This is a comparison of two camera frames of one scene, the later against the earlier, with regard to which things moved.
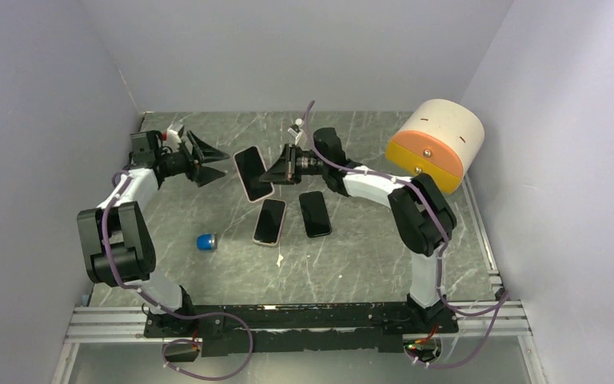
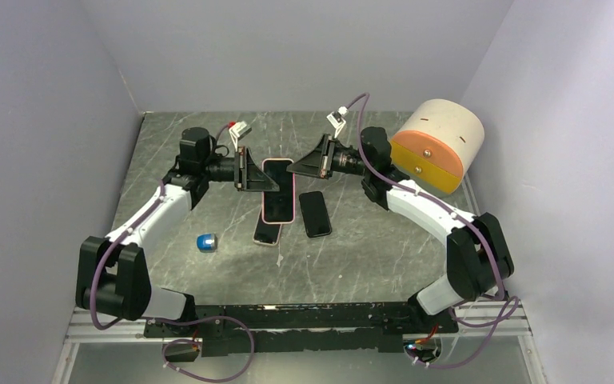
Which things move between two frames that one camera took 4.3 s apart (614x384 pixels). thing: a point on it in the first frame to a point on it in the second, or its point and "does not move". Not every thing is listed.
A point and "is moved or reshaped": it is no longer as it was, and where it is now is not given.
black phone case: x=314 y=214 does not move
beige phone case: x=269 y=222 does not move
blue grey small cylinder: x=207 y=242 does not move
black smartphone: x=269 y=221 does not move
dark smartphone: x=251 y=168 is moved or reshaped
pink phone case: x=250 y=166 is moved or reshaped
